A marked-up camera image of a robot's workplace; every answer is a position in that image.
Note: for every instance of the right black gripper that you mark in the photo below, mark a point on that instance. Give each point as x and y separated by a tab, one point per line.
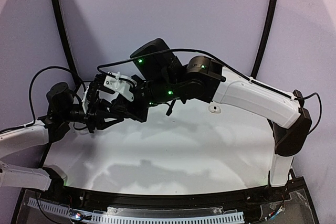
140	103

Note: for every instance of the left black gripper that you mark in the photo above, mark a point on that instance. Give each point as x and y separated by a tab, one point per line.
90	116

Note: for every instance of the white earbud charging case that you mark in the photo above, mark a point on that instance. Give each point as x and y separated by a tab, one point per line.
214	109

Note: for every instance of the black earbud charging case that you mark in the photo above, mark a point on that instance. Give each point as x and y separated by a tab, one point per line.
113	110

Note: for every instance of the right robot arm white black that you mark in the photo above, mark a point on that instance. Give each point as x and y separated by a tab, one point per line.
164	79

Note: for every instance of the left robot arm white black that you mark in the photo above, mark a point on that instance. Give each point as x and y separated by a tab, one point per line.
49	129

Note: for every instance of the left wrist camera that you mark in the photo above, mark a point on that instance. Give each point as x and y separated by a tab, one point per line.
91	98

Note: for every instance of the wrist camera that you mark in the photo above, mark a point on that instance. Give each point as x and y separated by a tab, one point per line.
91	98
119	83

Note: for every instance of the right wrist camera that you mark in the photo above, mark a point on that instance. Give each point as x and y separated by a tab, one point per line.
119	83

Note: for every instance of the black front aluminium rail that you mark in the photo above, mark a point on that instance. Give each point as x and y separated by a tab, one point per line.
239	198

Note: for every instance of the white slotted cable duct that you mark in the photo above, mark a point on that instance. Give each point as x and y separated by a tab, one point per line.
128	215

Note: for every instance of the left black frame post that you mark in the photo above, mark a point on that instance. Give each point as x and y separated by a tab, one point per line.
64	39

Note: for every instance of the black frame post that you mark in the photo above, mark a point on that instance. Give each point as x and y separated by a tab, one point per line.
264	37
64	39

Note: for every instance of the right black frame post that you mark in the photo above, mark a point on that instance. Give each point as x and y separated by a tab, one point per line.
264	37

